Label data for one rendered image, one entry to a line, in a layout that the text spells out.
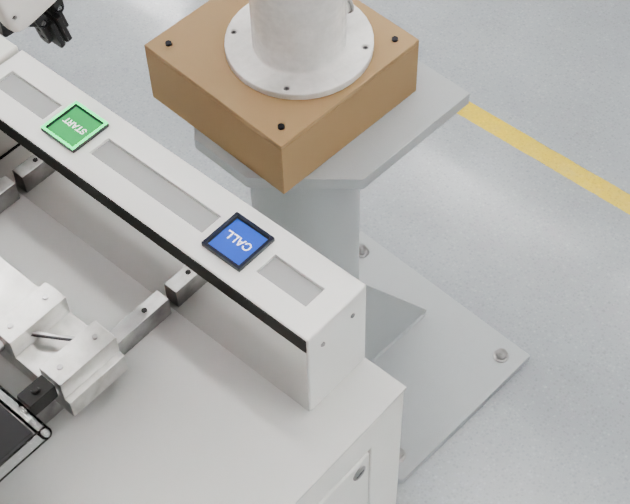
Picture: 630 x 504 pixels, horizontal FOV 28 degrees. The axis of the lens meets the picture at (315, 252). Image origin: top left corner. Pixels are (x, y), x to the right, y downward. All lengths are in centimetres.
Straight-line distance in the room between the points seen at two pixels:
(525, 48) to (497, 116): 23
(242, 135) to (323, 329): 37
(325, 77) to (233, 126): 13
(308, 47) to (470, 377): 100
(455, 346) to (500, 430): 19
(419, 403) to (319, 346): 104
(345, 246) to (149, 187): 50
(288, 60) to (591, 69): 148
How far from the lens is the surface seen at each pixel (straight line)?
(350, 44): 160
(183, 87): 161
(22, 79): 156
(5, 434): 133
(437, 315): 244
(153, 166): 143
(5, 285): 146
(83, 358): 135
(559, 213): 264
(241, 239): 134
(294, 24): 151
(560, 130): 280
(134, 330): 143
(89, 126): 148
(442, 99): 168
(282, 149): 151
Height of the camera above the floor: 202
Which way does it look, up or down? 53 degrees down
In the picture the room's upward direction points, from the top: 2 degrees counter-clockwise
